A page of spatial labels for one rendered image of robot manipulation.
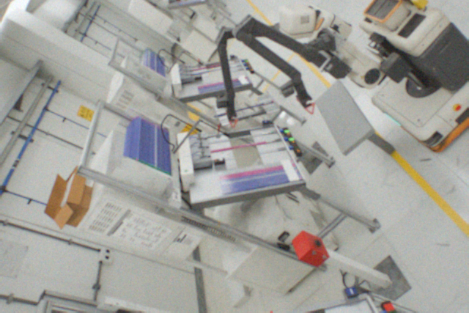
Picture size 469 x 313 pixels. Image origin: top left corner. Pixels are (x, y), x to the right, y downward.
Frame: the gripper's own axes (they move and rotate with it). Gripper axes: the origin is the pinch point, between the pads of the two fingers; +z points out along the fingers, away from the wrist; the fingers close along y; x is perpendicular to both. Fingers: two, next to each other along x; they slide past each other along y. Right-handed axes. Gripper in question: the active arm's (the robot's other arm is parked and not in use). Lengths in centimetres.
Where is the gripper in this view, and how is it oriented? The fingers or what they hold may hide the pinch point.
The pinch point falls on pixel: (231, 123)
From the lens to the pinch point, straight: 258.3
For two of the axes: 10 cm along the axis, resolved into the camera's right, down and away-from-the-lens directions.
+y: 1.9, 5.3, -8.3
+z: 0.6, 8.3, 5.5
